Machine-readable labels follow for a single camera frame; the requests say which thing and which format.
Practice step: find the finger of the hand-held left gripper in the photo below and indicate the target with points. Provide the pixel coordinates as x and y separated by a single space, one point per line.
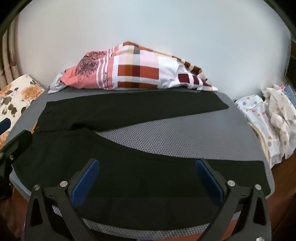
19 142
4 125

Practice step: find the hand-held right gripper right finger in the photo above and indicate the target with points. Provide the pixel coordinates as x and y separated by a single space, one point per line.
209 183

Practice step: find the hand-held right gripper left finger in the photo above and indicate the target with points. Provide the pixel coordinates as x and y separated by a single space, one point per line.
84 183

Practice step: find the black pants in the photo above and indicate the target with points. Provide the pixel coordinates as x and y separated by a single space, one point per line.
138 180

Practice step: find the floral pillow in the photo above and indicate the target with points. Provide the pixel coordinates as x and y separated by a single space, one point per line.
20 92

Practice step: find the grey mesh mat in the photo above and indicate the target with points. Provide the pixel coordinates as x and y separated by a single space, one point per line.
161 139

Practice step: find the beige patterned curtain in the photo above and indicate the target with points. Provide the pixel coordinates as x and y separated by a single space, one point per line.
7 58

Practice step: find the white patterned cloth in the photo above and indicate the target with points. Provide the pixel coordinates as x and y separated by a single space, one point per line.
266 120

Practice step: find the blue checked cloth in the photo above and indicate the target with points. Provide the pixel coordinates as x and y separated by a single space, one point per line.
291 93

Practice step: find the plaid pillow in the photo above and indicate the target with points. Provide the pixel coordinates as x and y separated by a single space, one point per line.
138 71

